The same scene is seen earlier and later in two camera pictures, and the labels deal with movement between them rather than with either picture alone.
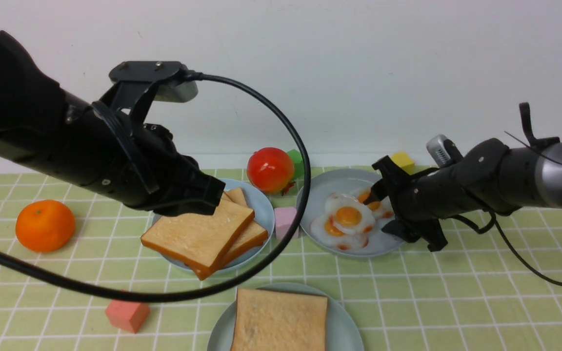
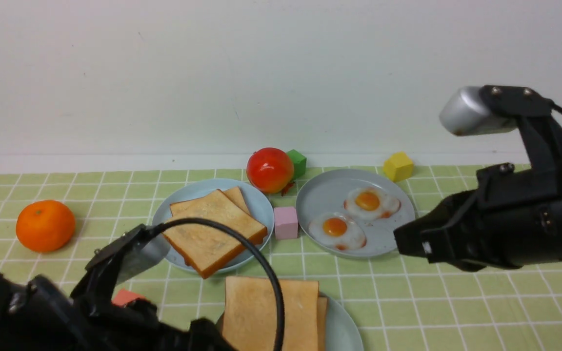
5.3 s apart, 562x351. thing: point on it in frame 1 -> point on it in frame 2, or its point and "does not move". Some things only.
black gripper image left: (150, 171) -> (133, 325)
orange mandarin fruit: (45, 225) does not move
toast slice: (200, 243) -> (250, 321)
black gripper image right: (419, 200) -> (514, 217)
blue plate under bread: (257, 200) does not move
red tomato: (271, 169) does not move
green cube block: (298, 163) does not move
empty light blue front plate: (343, 333) does not move
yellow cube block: (402, 159) does not move
